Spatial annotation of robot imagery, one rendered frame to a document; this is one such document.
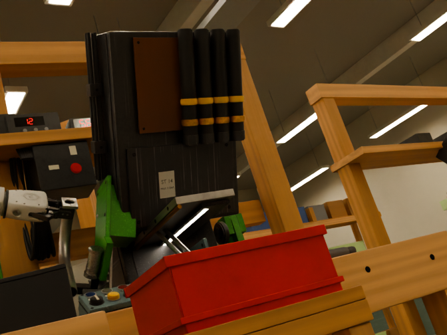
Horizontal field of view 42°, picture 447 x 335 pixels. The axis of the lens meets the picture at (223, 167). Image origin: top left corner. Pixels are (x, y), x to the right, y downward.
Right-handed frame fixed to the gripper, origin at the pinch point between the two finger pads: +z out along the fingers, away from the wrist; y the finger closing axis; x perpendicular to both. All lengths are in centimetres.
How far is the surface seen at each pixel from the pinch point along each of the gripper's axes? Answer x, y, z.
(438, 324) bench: 2, -44, 95
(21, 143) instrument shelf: -7.9, 26.0, -11.8
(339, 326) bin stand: -22, -79, 32
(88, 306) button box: -2.2, -47.6, -0.4
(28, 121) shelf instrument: -12.2, 34.6, -10.1
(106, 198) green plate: -9.0, -9.8, 7.8
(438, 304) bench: -3, -43, 94
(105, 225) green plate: -3.8, -14.8, 7.7
